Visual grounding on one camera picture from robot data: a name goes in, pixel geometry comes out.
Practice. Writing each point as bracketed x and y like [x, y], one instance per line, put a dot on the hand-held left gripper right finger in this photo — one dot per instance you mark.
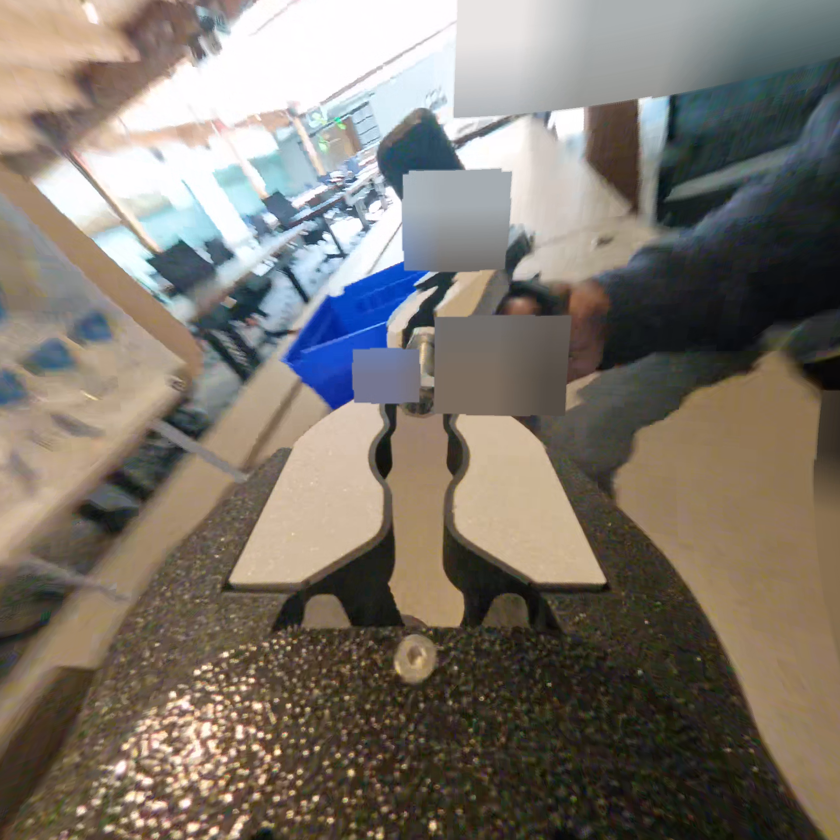
[518, 512]

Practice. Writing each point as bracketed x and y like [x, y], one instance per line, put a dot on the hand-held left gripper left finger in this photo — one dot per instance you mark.
[321, 499]

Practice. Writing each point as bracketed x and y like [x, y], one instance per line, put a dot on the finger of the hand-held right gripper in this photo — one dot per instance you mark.
[479, 292]
[403, 325]

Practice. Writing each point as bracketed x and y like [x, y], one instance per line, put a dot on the metal hex bolt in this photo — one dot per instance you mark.
[425, 358]

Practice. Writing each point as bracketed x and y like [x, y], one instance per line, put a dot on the person's right forearm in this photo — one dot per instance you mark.
[722, 275]

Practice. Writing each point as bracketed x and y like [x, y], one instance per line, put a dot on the person's right hand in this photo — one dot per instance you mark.
[587, 328]

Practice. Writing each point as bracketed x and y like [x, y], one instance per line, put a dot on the large blue plastic bin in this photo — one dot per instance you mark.
[328, 341]

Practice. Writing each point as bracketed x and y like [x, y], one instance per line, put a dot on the metal stand pole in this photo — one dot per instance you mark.
[197, 449]

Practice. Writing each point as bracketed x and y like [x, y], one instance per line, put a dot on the black office chair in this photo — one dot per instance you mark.
[180, 266]

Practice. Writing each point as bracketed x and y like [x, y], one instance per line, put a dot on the printed instruction sheet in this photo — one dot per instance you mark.
[79, 394]

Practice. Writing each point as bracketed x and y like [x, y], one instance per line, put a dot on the wooden sign board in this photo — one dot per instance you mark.
[105, 279]

